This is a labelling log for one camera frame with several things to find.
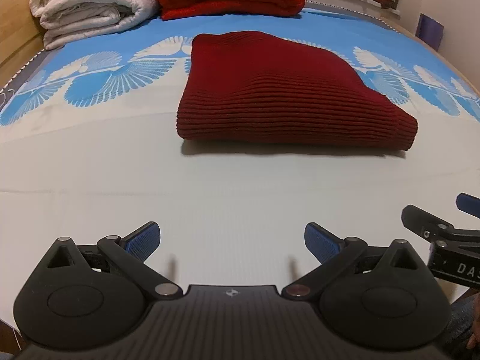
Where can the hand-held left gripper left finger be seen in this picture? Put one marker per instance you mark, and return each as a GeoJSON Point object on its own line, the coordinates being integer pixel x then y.
{"type": "Point", "coordinates": [144, 240]}

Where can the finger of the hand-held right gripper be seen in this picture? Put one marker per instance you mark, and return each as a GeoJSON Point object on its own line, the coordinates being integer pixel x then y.
{"type": "Point", "coordinates": [422, 221]}
{"type": "Point", "coordinates": [470, 203]}

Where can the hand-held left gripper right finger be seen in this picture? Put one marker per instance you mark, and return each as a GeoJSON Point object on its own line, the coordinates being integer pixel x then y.
{"type": "Point", "coordinates": [320, 240]}

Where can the dark red knit sweater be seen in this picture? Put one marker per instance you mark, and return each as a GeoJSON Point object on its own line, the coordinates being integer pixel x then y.
{"type": "Point", "coordinates": [281, 97]}

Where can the blue and white printed bedsheet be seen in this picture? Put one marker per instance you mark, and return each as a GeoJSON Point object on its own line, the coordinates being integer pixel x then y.
{"type": "Point", "coordinates": [112, 180]}

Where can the person's right leg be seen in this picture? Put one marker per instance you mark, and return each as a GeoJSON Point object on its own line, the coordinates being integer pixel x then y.
{"type": "Point", "coordinates": [463, 330]}

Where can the purple paper bag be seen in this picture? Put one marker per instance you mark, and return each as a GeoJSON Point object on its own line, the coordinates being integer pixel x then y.
{"type": "Point", "coordinates": [430, 32]}

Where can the white folded quilt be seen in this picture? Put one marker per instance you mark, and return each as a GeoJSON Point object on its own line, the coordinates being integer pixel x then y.
{"type": "Point", "coordinates": [93, 18]}

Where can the wooden headboard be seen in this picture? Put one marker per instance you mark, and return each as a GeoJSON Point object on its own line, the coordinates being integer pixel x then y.
{"type": "Point", "coordinates": [18, 26]}

